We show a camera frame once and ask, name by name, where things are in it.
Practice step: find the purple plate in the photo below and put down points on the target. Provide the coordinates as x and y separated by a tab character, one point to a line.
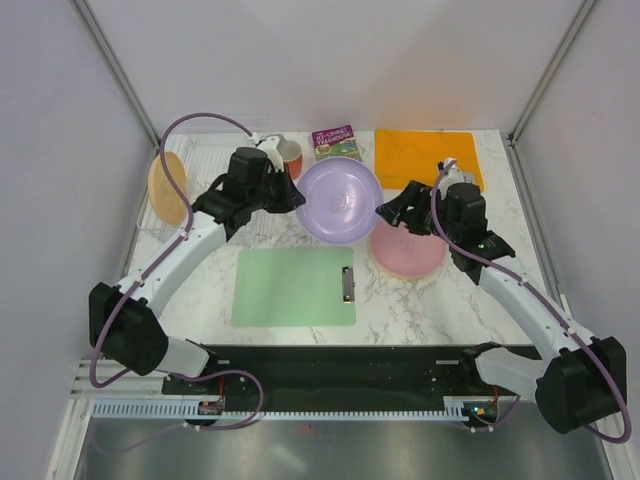
342	195

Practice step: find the white wire dish rack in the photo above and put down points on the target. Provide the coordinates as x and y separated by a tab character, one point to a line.
204	147

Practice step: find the left aluminium frame post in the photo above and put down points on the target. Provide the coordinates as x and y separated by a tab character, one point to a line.
115	68

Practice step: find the small white label card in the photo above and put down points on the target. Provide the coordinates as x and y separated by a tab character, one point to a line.
469	177

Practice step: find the pink plate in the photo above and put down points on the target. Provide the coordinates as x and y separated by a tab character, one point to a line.
384	235

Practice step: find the orange mat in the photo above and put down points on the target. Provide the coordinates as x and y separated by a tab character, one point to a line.
402	156

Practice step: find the tan plate in rack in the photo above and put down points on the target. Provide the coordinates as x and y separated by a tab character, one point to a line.
165	202

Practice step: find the right aluminium frame post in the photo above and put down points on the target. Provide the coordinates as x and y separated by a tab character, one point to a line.
570	36

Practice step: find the purple paperback book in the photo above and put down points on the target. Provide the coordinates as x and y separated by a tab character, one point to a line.
335	142

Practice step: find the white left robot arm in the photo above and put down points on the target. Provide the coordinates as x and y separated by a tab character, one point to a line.
124	318

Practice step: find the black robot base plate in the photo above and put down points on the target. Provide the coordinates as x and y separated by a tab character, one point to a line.
352	378

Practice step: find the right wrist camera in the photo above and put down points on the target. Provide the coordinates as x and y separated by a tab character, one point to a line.
450	174

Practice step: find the white slotted cable duct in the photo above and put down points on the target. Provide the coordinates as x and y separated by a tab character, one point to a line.
212	408

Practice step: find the orange mug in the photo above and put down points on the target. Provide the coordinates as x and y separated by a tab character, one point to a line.
293	158

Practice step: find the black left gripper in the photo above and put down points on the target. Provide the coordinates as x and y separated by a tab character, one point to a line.
291	197

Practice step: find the green clipboard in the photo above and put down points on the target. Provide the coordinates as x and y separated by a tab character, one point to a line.
293	287

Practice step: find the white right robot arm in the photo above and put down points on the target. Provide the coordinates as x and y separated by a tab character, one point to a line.
578	379

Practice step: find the aluminium frame post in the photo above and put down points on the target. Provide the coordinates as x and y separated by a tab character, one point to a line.
115	68
570	36

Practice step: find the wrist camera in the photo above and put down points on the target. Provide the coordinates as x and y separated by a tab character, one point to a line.
450	174
275	146

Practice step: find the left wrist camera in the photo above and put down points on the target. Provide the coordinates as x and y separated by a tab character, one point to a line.
275	146

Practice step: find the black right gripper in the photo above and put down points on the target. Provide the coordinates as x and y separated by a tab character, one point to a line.
415	194

